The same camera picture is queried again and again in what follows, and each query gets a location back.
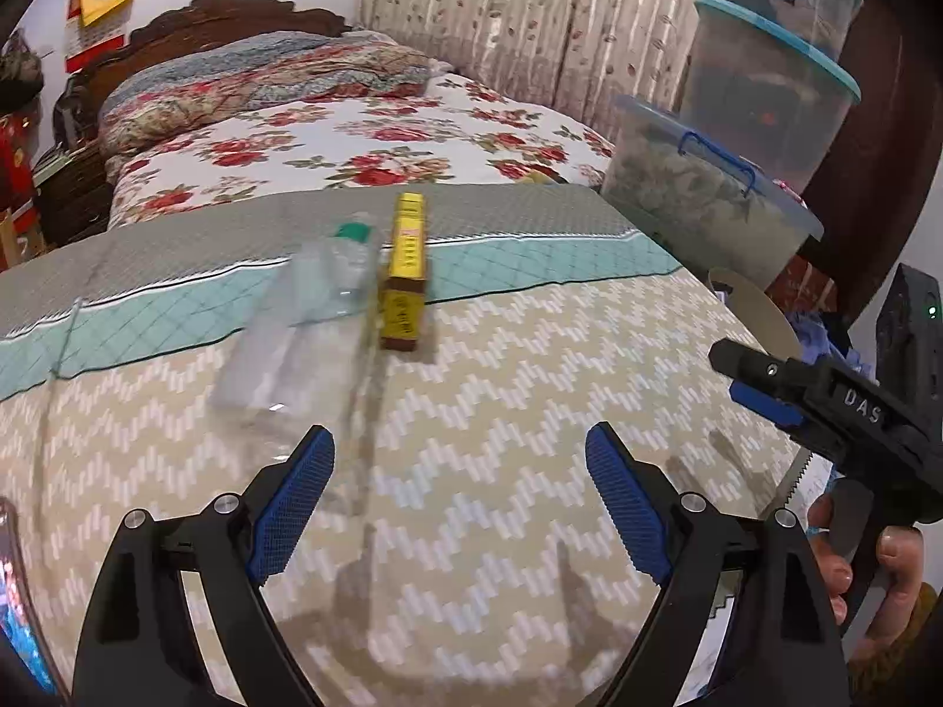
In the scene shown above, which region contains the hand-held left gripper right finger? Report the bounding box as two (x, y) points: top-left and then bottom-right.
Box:
(585, 422), (852, 707)

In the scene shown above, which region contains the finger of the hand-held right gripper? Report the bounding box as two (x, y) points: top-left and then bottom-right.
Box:
(729, 381), (807, 428)
(708, 339), (819, 402)

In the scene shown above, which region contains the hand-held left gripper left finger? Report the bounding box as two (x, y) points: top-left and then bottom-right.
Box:
(70, 423), (336, 707)

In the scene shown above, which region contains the clear plastic bottle green cap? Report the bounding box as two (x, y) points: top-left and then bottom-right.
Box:
(208, 212), (385, 450)

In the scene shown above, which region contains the person's right hand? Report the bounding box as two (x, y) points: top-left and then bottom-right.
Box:
(808, 493), (940, 668)

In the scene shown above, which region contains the red brick pattern box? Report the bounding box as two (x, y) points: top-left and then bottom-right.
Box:
(766, 254), (841, 318)

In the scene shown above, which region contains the zigzag patterned tablecloth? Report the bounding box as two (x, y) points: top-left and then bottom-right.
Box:
(0, 184), (833, 707)

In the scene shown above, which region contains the yellow cardboard box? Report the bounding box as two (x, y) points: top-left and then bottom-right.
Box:
(378, 193), (430, 351)

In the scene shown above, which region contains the clear storage box teal lid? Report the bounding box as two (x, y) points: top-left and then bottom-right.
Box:
(678, 0), (862, 193)

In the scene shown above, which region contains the dark wooden cabinet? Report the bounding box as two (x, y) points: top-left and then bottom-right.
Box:
(799, 0), (943, 325)

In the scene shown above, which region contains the smartphone with dark case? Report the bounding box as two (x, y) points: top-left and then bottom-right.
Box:
(0, 497), (60, 697)

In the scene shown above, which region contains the floral bedsheet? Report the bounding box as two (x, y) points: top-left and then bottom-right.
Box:
(107, 74), (616, 229)

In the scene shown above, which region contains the dark wooden nightstand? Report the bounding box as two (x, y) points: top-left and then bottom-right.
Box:
(33, 140), (111, 247)

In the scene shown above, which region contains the leaf patterned curtain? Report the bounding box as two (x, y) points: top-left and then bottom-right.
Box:
(357, 0), (708, 144)

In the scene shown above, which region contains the folded floral quilt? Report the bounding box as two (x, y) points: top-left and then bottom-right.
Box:
(98, 31), (452, 156)

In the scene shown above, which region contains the red gift bag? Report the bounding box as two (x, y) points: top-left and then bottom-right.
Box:
(0, 110), (41, 237)

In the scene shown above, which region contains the carved wooden headboard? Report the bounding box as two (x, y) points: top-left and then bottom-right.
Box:
(74, 0), (355, 97)

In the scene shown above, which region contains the brown handbag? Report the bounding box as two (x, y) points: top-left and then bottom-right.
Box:
(0, 29), (45, 108)

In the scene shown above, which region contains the clear storage box blue handle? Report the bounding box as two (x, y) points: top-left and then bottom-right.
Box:
(600, 94), (825, 288)

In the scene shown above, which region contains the black strap bag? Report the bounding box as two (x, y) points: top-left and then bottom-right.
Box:
(51, 74), (100, 148)

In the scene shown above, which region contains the red wall calendar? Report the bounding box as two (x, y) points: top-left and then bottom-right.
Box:
(65, 0), (137, 75)

